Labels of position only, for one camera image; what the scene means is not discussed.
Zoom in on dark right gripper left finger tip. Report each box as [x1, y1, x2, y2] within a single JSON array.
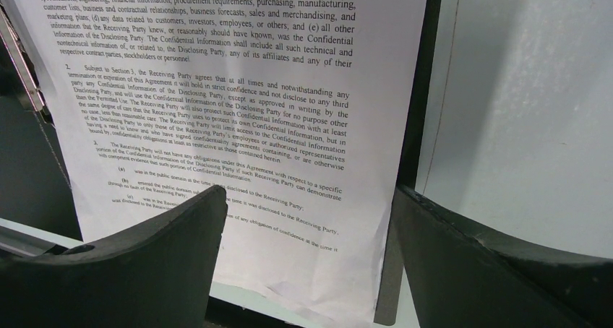
[[1, 186, 228, 327]]

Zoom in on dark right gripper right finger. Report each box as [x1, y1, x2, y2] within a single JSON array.
[[392, 186, 612, 327]]

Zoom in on beige and black file folder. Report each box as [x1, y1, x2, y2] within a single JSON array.
[[0, 0, 445, 328]]

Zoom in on printed text paper sheets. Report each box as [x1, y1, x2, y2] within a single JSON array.
[[0, 0, 431, 328]]

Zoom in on metal folder clip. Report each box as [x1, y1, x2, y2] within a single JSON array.
[[0, 5, 73, 190]]

